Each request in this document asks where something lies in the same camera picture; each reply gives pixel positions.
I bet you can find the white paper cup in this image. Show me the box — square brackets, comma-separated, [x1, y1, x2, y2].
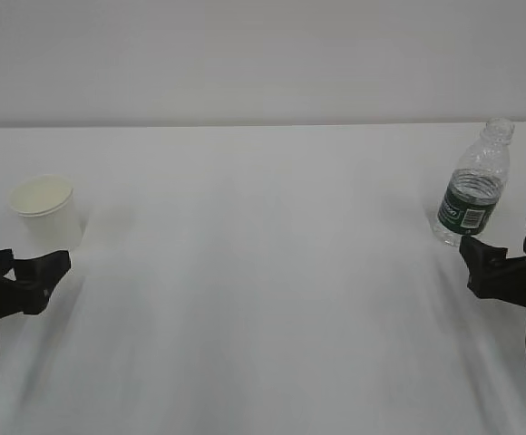
[9, 174, 83, 252]

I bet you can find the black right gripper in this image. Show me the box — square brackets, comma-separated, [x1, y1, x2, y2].
[459, 236, 526, 305]

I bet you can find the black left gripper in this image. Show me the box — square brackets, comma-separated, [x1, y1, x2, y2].
[0, 248, 72, 320]

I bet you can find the clear water bottle green label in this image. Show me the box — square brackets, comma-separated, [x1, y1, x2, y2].
[433, 118, 515, 247]

